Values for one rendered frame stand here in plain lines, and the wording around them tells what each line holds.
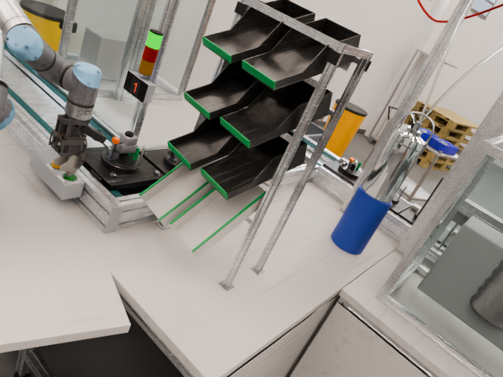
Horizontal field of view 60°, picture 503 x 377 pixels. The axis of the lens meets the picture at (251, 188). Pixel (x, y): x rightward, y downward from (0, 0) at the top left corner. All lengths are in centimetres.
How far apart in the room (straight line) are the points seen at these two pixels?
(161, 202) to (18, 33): 59
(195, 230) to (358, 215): 81
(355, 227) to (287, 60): 92
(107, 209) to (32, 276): 30
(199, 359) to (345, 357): 78
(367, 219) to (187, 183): 83
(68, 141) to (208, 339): 69
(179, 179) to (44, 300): 52
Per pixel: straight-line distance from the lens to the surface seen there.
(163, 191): 141
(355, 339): 177
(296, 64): 118
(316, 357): 189
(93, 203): 148
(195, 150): 132
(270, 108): 126
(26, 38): 126
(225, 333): 128
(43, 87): 223
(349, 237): 192
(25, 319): 118
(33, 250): 136
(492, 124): 206
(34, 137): 176
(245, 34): 131
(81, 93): 133
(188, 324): 126
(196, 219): 133
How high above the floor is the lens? 173
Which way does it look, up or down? 25 degrees down
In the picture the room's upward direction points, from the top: 24 degrees clockwise
